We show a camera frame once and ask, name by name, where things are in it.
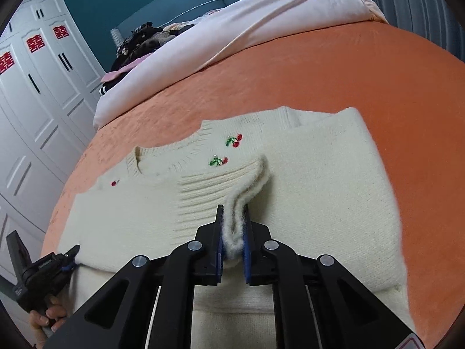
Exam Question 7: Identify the cream knit cherry cardigan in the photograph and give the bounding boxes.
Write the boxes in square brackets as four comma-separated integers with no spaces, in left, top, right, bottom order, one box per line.
[58,106,413,348]

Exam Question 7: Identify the white panelled wardrobe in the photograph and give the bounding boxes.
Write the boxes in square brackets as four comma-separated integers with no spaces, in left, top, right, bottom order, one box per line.
[1,0,104,259]

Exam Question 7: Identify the orange velvet bedspread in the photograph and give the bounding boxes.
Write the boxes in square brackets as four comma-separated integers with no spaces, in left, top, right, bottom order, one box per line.
[42,21,464,348]

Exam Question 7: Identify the grey blue curtain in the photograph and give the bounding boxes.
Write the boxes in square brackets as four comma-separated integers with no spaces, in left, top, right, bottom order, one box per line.
[373,0,464,61]

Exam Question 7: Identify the dark clothes pile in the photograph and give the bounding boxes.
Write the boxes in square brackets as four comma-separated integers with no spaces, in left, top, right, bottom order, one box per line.
[99,22,195,95]

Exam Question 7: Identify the white pink duvet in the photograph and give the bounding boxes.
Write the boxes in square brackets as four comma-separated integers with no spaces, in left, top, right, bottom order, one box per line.
[93,0,386,129]

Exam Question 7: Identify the person's left hand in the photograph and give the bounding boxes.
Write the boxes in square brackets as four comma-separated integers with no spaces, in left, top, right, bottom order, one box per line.
[28,296,68,349]

